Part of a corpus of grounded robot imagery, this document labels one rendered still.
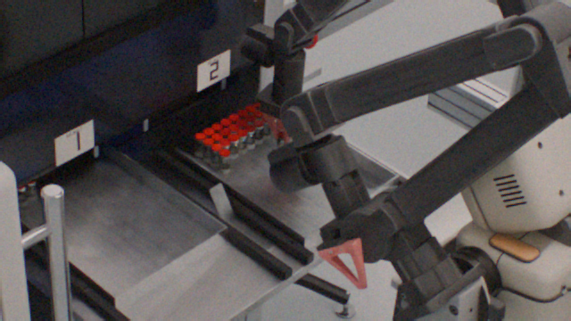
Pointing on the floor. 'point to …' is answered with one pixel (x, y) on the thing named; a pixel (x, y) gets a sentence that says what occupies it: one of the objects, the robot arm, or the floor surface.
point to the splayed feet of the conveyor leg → (345, 310)
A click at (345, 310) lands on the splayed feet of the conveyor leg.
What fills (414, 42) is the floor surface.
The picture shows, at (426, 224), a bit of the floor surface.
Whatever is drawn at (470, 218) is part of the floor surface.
